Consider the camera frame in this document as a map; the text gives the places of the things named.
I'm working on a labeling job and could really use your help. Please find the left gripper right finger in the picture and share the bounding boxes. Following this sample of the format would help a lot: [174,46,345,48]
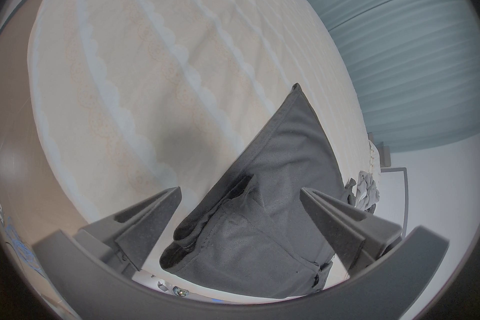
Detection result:
[300,186,404,271]

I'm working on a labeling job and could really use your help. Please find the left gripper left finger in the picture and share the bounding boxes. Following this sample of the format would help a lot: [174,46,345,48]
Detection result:
[76,186,183,272]

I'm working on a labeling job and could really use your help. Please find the black T-shirt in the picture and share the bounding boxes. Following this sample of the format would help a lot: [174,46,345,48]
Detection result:
[159,83,347,300]

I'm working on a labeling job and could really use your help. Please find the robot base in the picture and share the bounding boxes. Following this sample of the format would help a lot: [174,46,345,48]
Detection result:
[133,266,241,302]

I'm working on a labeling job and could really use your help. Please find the grey garment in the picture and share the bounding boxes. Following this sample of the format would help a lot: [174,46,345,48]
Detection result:
[345,170,380,214]

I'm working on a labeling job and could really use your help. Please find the white printed pillow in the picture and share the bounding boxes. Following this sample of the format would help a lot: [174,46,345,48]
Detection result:
[367,140,383,177]

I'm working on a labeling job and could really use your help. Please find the bed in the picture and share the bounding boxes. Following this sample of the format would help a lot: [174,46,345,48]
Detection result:
[27,0,407,297]

